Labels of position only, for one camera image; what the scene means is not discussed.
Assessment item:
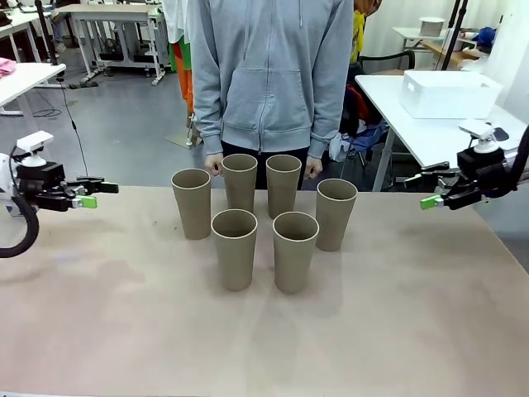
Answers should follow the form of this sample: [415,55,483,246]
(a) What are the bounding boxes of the orange mannequin trousers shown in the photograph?
[172,41,195,115]

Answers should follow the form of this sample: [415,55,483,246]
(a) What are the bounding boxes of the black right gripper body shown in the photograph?
[440,147,517,211]

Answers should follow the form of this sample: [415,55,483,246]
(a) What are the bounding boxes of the wooden board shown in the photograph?
[421,40,480,67]

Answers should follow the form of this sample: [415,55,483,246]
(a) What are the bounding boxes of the person's right hand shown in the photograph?
[205,155,225,178]

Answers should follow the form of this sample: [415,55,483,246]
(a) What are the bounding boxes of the tall beige cup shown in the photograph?
[221,153,260,214]
[210,208,259,292]
[316,178,359,252]
[272,211,321,294]
[171,168,212,241]
[265,155,302,220]

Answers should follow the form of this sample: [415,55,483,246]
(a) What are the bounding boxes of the thin black hanging cable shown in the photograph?
[60,76,90,177]

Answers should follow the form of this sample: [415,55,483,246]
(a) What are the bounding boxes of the red orange cloth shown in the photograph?
[346,84,372,122]

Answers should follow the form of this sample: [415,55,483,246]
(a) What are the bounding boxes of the white table with pink cloth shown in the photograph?
[0,61,67,117]

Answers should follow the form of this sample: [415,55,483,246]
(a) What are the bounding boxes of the grey-sleeved right forearm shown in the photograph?
[193,82,226,157]

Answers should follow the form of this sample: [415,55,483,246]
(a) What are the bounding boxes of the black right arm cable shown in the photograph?
[493,123,529,195]

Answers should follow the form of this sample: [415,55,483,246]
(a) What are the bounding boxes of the grey cylinder with white lid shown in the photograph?
[419,16,446,37]

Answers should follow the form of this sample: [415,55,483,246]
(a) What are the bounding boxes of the large white side table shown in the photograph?
[354,74,529,192]

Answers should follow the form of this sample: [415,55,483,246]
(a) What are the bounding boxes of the person's left hand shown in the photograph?
[304,156,324,180]

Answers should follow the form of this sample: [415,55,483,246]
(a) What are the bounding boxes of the person in grey hoodie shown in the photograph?
[192,0,355,159]

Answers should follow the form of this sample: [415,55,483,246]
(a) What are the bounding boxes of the white plastic basket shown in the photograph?
[399,69,504,120]

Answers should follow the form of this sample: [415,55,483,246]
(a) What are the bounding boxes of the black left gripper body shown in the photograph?
[16,162,86,212]

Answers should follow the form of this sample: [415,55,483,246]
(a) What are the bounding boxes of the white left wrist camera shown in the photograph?
[15,131,55,167]

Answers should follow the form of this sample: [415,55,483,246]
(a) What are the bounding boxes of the person's dark trousers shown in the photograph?
[221,140,311,191]

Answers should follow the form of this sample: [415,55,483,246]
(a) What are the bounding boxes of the grey-top white-frame desk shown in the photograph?
[56,3,166,87]

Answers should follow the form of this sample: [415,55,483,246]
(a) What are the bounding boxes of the grey-sleeved left forearm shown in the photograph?
[307,82,352,159]

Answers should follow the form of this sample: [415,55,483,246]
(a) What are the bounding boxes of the black tripod pole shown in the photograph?
[35,0,61,67]

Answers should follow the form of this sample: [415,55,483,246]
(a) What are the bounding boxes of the small white back table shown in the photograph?
[392,26,480,53]

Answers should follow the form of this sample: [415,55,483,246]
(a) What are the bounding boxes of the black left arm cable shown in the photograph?
[0,194,41,260]

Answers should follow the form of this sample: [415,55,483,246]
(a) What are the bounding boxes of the blue fabric under table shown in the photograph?
[330,122,390,163]

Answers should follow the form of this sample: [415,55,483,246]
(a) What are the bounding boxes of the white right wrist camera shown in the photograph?
[457,119,508,155]

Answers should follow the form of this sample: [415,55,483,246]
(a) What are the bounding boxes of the metal mannequin stand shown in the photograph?
[164,111,204,149]

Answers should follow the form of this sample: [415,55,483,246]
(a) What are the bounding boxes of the green hanging garment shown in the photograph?
[168,39,193,72]

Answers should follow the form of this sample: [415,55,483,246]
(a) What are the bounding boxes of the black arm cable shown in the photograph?
[493,123,529,195]
[0,194,41,260]

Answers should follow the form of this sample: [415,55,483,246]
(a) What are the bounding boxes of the blue cloth bundle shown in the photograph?
[471,26,497,47]

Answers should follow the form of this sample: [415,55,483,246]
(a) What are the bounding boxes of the black office chair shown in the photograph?
[357,49,417,76]

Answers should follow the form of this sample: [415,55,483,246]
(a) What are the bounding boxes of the black tripod stand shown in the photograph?
[440,0,470,72]

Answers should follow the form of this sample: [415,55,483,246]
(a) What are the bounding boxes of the yellow hanging garment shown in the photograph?
[350,8,365,63]

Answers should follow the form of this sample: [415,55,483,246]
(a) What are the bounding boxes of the white hanging garment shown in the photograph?
[162,0,193,45]

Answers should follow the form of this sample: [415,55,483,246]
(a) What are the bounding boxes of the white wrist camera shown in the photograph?
[15,131,55,167]
[457,119,508,155]

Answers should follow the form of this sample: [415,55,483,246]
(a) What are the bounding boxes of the seated person in jeans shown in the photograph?
[48,0,70,53]

